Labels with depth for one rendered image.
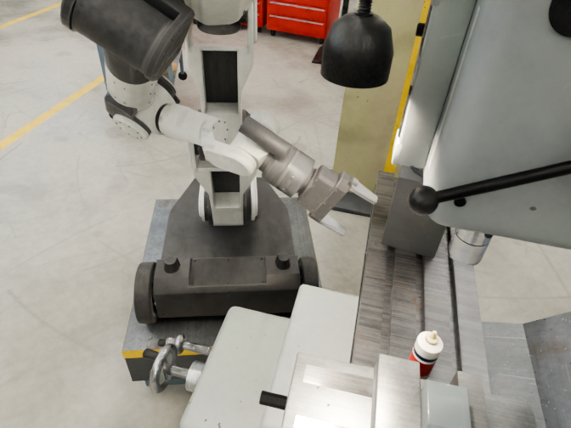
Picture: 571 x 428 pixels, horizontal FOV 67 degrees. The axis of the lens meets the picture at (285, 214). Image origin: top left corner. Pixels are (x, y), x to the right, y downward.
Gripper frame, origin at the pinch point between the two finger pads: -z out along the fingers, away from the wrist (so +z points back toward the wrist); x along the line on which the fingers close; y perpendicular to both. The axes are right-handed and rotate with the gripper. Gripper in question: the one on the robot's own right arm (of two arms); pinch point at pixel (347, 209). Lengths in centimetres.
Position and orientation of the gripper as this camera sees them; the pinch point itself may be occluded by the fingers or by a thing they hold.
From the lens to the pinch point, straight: 86.7
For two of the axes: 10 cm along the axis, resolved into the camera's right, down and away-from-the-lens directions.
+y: 2.6, -5.8, 7.7
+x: 5.0, -6.1, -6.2
